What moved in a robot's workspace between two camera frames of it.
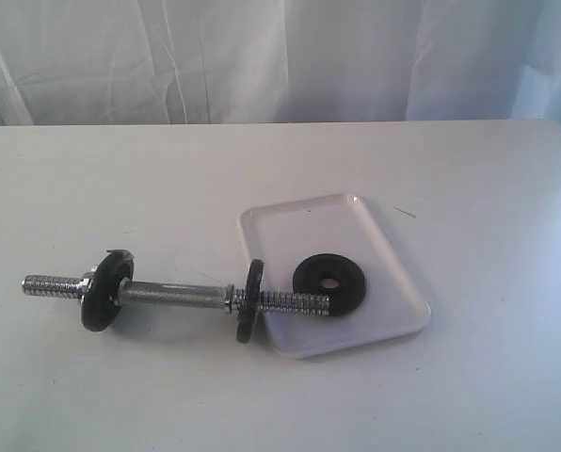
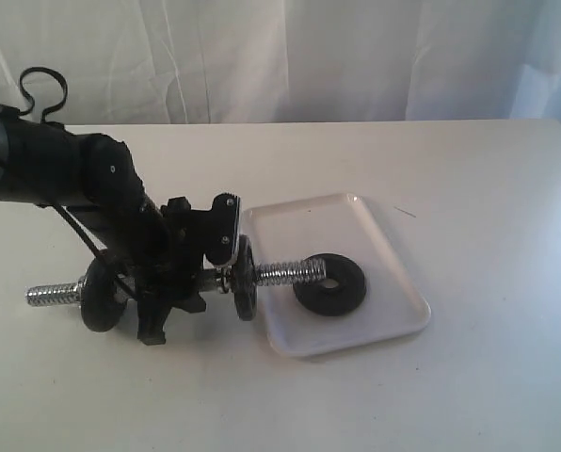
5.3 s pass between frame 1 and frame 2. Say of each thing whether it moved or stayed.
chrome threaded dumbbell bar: moved
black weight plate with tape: stayed
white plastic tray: stayed
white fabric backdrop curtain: stayed
